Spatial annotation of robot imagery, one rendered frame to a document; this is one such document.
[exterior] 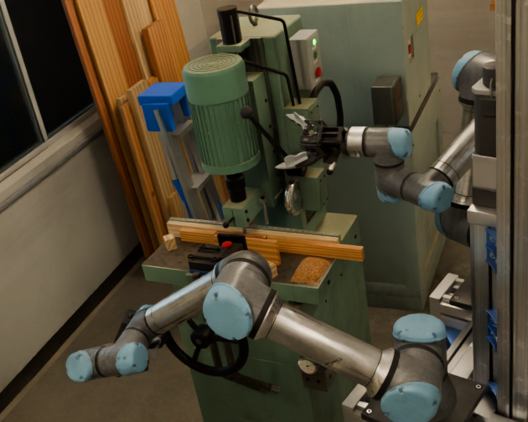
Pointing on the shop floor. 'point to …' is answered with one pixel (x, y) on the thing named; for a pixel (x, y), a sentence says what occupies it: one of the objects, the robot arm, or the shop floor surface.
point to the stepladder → (188, 193)
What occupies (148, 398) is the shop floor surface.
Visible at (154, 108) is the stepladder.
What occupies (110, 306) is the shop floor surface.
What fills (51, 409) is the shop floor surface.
